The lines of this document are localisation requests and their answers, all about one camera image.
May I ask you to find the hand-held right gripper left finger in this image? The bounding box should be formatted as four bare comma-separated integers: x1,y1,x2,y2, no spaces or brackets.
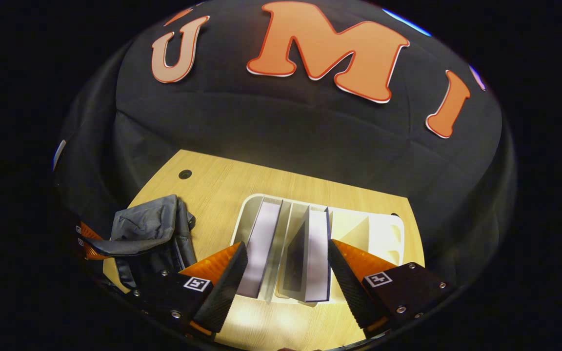
132,241,250,338

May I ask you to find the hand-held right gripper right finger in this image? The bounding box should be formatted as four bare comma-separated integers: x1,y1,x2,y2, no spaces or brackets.
327,239,456,340

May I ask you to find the grey cover book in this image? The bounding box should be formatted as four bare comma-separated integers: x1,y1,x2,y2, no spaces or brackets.
280,207,333,303

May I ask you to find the blue cover book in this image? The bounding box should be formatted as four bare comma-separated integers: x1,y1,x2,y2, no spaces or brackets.
236,197,282,299

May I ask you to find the white bookshelf organizer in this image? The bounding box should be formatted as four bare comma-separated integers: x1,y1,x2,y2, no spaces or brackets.
230,193,406,307

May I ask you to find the grey schoolbag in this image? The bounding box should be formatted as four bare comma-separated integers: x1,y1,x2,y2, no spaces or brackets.
82,194,199,293

